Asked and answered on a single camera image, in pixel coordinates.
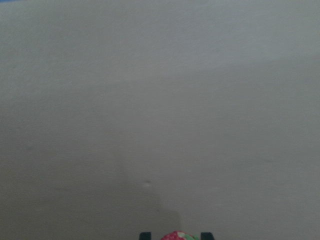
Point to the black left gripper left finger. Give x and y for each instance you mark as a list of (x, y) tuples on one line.
[(145, 236)]

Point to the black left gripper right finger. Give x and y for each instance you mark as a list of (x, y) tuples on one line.
[(206, 236)]

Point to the red toy strawberry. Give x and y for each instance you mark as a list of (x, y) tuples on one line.
[(179, 235)]

